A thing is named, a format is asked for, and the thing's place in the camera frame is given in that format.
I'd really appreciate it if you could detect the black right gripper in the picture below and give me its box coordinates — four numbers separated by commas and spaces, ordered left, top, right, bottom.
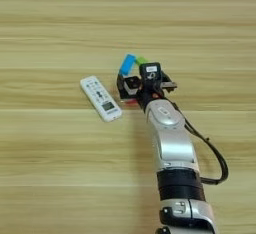
116, 72, 179, 112

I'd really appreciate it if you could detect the blue rectangular block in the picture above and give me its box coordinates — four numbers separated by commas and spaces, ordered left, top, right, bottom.
118, 53, 137, 77

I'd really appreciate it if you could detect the small black box white label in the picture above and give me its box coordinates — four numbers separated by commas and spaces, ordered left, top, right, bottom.
138, 61, 163, 83

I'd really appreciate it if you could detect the green rectangular block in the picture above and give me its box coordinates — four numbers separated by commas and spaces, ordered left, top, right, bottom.
134, 56, 150, 68

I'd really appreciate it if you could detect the white remote control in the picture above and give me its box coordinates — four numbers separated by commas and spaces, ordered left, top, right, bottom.
79, 74, 123, 123

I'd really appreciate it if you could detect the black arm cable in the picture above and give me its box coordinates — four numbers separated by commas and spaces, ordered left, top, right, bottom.
165, 97, 230, 186

